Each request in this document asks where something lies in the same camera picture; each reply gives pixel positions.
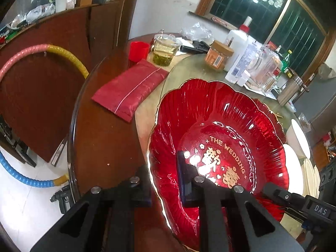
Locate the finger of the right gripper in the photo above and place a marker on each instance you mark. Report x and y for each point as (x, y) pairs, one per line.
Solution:
(309, 211)

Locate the white lotion bottle red cap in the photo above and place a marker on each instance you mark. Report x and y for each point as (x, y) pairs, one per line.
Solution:
(239, 42)

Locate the stainless steel thermos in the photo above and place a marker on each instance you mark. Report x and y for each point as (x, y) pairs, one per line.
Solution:
(293, 86)

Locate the clear cup with tea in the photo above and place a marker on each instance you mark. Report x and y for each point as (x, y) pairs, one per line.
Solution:
(165, 48)

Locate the large beige plastic bowl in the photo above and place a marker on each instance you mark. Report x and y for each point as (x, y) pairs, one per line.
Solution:
(308, 178)

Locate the large red glass plate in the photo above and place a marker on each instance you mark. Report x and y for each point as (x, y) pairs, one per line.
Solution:
(230, 138)

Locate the small white jar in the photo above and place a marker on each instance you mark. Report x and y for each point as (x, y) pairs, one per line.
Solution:
(243, 78)

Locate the red plastic cup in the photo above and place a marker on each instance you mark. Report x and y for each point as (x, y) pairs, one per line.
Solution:
(138, 51)

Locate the grey refrigerator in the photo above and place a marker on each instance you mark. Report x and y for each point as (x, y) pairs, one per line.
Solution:
(318, 107)

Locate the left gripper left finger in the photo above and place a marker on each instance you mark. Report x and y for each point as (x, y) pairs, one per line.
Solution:
(102, 220)

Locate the window with green grille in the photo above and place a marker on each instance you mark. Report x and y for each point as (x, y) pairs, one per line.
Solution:
(306, 27)

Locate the amber jar with lid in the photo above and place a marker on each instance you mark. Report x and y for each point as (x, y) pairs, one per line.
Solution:
(218, 55)

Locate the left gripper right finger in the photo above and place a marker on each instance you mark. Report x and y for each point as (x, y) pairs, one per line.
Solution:
(230, 219)

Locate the white foam bowl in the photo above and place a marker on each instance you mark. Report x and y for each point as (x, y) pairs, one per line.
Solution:
(297, 140)

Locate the dark wooden sideboard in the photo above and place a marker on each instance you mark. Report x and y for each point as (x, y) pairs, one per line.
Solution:
(38, 93)

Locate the large white foam plate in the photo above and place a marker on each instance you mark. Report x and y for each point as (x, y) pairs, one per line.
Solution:
(294, 170)

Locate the clear glass pitcher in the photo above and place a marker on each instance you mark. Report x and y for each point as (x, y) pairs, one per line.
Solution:
(264, 69)

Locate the red fabric pouch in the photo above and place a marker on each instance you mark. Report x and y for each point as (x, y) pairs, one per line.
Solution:
(123, 94)

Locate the green plastic bottle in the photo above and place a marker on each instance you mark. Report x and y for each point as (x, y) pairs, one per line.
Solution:
(286, 61)

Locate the multicolour hula hoop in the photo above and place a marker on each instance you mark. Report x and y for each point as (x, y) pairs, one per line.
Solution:
(6, 67)

